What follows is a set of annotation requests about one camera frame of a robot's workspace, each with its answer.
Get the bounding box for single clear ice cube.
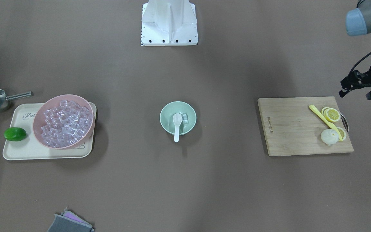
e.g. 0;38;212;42
182;113;189;124

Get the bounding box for mint green bowl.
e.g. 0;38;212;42
159;101;197;135

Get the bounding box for pink bowl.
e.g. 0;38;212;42
33;94;97;150

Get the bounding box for pile of clear ice cubes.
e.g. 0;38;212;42
40;99;94;148

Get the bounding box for yellow plastic knife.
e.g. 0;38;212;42
308;104;345;141

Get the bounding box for white round lemon half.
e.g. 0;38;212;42
320;129;339;146

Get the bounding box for wooden cutting board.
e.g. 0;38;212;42
257;96;354;157

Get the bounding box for grey folded cloth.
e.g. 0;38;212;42
47;209;95;232

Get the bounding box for cream plastic tray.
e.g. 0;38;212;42
3;103;94;160

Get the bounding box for green lime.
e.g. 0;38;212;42
4;127;27;141

